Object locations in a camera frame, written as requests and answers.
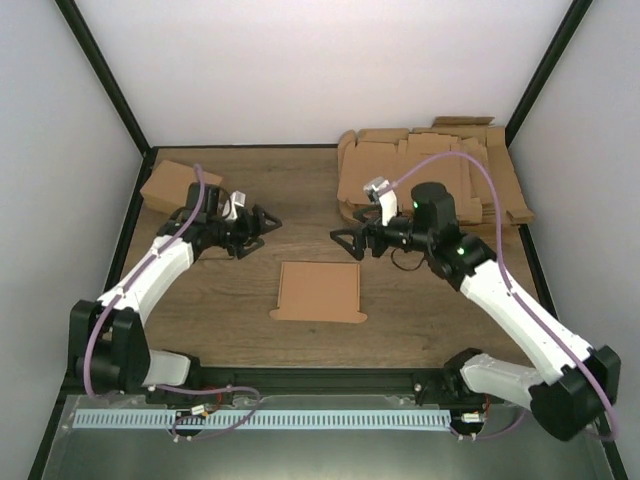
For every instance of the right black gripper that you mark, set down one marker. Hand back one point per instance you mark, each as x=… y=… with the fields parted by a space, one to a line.
x=374 y=228

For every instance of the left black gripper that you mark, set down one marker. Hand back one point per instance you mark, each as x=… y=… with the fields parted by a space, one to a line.
x=250 y=235

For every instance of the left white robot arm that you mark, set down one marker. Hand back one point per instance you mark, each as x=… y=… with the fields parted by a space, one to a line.
x=107 y=348

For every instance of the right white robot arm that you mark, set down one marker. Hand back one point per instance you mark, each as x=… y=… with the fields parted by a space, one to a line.
x=568 y=384

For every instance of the folded brown cardboard box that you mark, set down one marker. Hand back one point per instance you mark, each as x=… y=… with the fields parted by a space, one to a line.
x=166 y=189

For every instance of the stack of flat cardboard blanks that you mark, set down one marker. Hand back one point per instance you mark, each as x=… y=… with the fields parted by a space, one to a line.
x=478 y=172

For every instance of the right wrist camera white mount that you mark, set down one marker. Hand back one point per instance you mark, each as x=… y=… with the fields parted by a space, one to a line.
x=380 y=192

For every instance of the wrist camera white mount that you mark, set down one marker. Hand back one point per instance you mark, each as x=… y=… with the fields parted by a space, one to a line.
x=380 y=192
x=233 y=205

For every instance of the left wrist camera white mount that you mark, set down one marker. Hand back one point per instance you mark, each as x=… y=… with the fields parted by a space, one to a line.
x=233 y=205

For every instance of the black aluminium frame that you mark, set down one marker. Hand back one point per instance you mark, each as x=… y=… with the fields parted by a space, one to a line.
x=283 y=380

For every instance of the light blue slotted cable duct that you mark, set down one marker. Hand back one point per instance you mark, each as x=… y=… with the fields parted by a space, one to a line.
x=147 y=419

